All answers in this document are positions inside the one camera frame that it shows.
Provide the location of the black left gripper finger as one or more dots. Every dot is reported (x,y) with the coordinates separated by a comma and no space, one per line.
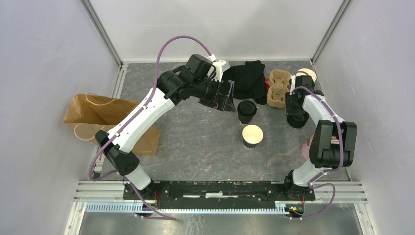
(227,104)
(230,85)

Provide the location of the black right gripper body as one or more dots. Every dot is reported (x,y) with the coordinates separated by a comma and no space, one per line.
(291,106)

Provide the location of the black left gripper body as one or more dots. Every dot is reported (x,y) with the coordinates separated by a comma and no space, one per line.
(211,97)

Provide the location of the black cup lid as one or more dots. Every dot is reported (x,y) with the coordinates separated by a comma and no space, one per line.
(247,108)

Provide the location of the stack of black lids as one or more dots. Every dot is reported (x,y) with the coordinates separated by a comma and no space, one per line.
(297,121)

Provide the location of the stack of white paper cups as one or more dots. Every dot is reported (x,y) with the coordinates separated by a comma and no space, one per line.
(307,72)

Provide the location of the black paper coffee cup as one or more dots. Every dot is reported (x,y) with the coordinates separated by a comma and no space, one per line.
(245,117)
(252,135)

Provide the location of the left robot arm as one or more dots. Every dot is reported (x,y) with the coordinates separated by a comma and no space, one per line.
(200,77)

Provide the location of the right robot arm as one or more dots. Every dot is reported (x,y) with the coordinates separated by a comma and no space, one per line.
(332,145)

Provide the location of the brown cardboard cup carrier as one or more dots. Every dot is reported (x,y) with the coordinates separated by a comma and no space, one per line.
(278,82)

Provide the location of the black cloth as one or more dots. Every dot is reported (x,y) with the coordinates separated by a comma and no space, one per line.
(249,81)

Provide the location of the pink straw holder cup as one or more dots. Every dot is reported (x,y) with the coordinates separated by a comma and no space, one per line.
(306,147)

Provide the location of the brown paper bag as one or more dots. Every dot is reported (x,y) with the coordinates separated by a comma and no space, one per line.
(88,113)

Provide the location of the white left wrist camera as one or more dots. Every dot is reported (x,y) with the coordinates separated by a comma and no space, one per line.
(219,67)

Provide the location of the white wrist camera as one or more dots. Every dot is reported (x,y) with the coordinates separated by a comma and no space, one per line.
(219,67)
(292,83)

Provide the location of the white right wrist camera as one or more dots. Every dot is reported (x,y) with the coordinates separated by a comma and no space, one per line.
(292,83)

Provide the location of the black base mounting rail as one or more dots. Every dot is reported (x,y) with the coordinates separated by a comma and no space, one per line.
(224,194)

